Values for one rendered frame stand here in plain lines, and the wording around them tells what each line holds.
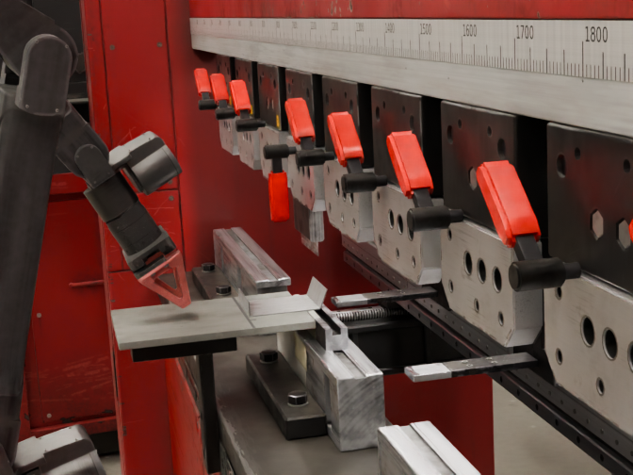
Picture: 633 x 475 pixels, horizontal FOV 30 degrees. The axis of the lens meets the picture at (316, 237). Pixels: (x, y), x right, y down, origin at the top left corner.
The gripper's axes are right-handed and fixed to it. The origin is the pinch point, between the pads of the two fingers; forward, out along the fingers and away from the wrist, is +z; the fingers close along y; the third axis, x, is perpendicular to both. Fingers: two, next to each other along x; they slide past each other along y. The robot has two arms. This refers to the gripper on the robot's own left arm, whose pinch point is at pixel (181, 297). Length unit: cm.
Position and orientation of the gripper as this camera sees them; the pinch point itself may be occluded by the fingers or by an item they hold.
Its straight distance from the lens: 163.9
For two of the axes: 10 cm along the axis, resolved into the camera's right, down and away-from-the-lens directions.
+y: -2.3, -1.7, 9.6
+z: 5.2, 8.1, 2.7
